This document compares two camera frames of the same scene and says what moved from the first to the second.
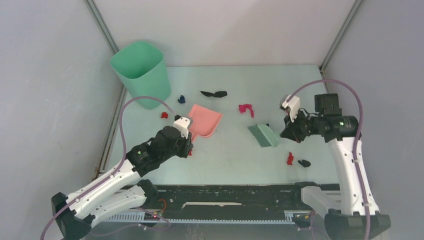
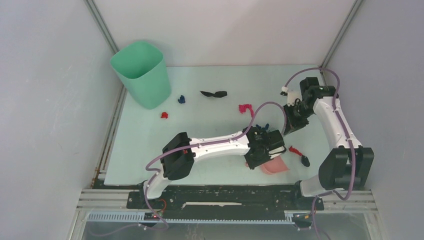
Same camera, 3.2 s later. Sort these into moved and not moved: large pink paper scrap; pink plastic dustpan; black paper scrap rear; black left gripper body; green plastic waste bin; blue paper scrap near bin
Moved: pink plastic dustpan; black left gripper body
Not moved: large pink paper scrap; blue paper scrap near bin; black paper scrap rear; green plastic waste bin
